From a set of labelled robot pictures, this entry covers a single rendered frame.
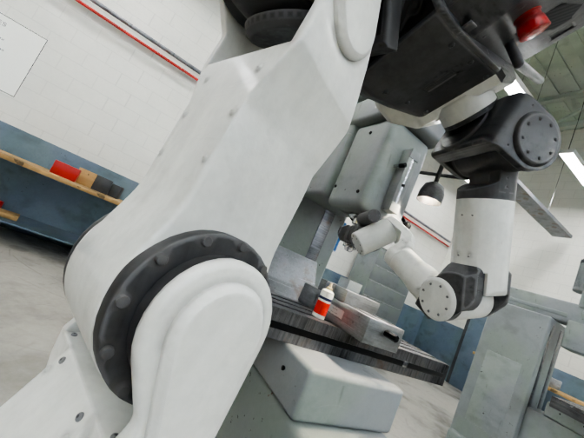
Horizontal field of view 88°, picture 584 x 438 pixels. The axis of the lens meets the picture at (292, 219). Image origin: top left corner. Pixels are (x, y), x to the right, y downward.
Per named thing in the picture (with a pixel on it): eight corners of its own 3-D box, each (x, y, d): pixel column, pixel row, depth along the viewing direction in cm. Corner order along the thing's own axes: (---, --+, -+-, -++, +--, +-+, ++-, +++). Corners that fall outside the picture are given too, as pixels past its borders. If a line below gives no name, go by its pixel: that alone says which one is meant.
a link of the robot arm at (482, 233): (520, 330, 53) (533, 204, 53) (473, 337, 47) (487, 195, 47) (460, 309, 63) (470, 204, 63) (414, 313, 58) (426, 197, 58)
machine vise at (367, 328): (396, 354, 87) (409, 317, 88) (361, 342, 80) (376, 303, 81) (327, 310, 117) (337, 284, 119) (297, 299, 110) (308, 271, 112)
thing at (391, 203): (397, 215, 92) (421, 155, 95) (388, 209, 90) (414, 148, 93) (388, 214, 96) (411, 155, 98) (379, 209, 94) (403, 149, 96)
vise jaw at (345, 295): (375, 315, 98) (380, 303, 98) (343, 302, 91) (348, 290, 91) (363, 308, 103) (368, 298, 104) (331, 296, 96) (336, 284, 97)
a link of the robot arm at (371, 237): (388, 244, 87) (406, 243, 76) (355, 259, 86) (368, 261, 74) (371, 209, 88) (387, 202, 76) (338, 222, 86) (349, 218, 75)
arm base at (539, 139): (523, 189, 45) (574, 148, 47) (483, 114, 43) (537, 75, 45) (451, 195, 60) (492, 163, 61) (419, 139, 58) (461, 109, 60)
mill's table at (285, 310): (443, 386, 113) (450, 366, 114) (71, 283, 56) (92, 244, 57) (395, 356, 133) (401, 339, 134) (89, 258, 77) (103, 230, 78)
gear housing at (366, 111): (446, 149, 101) (456, 123, 102) (401, 107, 90) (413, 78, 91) (375, 158, 130) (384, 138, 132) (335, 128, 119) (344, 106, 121)
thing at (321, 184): (368, 222, 117) (393, 162, 120) (321, 193, 106) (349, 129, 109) (339, 217, 134) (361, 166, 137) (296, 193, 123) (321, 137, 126)
